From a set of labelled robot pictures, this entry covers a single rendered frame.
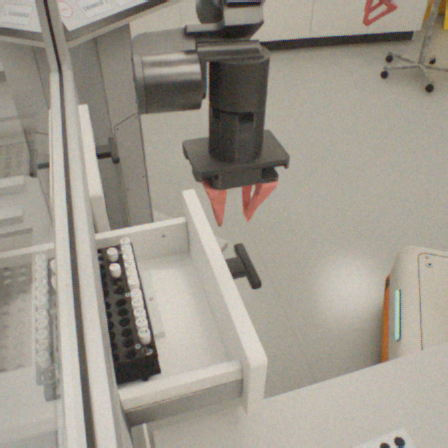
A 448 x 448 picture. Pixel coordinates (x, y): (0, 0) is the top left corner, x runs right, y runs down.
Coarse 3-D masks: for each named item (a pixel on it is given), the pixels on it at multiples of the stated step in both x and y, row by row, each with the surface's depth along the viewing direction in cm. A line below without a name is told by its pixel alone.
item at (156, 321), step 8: (144, 272) 63; (144, 280) 62; (144, 288) 61; (152, 288) 61; (144, 296) 60; (152, 296) 60; (152, 304) 59; (152, 312) 58; (152, 320) 57; (160, 320) 57; (152, 328) 56; (160, 328) 56; (160, 336) 56
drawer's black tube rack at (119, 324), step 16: (112, 288) 54; (112, 304) 52; (128, 304) 52; (112, 320) 50; (128, 320) 51; (112, 336) 52; (128, 336) 53; (112, 352) 47; (128, 352) 48; (128, 368) 49; (144, 368) 49; (160, 368) 49
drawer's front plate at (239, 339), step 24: (192, 192) 63; (192, 216) 59; (192, 240) 63; (216, 264) 53; (216, 288) 52; (216, 312) 56; (240, 312) 48; (240, 336) 45; (240, 360) 47; (264, 360) 44; (264, 384) 46
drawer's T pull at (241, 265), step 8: (240, 248) 57; (240, 256) 56; (248, 256) 56; (232, 264) 55; (240, 264) 55; (248, 264) 55; (232, 272) 54; (240, 272) 54; (248, 272) 54; (256, 272) 54; (248, 280) 54; (256, 280) 53; (256, 288) 53
